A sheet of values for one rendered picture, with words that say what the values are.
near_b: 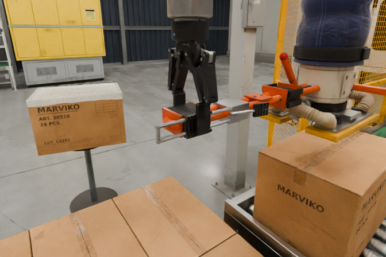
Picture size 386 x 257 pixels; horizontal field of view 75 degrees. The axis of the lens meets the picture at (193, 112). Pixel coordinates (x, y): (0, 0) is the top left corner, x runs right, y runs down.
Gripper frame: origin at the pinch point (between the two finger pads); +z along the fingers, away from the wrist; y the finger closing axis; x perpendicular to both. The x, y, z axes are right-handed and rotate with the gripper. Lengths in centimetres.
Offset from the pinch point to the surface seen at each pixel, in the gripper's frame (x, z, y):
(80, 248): 20, 72, 55
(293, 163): -53, 32, 4
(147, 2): -507, -133, 1031
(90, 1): -179, -93, 720
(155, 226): -12, 72, 47
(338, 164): -67, 32, -6
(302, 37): -49, -16, 5
